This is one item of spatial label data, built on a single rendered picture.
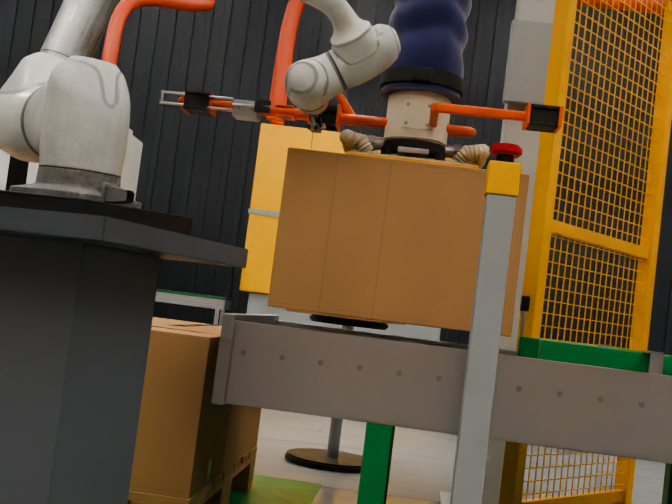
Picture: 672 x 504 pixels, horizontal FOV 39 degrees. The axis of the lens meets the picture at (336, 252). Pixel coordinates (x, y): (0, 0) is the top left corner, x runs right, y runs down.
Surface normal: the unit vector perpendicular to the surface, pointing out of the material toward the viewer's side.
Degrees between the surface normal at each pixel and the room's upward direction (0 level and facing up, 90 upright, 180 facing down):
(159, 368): 90
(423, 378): 90
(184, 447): 90
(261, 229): 90
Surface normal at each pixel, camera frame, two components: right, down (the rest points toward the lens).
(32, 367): -0.36, -0.10
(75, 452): 0.92, 0.09
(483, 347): -0.08, -0.07
